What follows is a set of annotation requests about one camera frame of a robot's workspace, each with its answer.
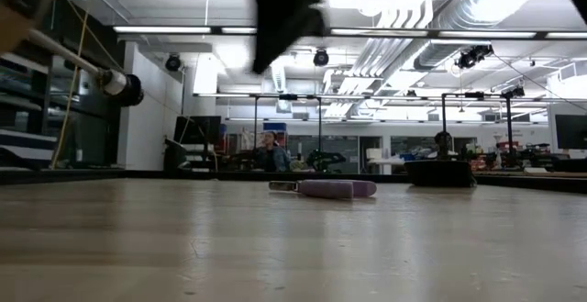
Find wooden base lamp with socket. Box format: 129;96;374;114
0;0;146;109

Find person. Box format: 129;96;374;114
254;130;292;173

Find black monitor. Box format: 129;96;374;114
554;114;587;151
173;115;223;146

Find dark storage shelving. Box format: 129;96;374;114
0;0;127;171

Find dark calculator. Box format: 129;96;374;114
403;159;478;189

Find black overhead rig frame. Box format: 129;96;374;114
253;93;323;152
440;89;526;156

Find yellow cable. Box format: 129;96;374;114
49;0;95;170

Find silver ventilation duct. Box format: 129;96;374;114
415;0;519;72

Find purple handled pliers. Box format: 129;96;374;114
268;178;378;201

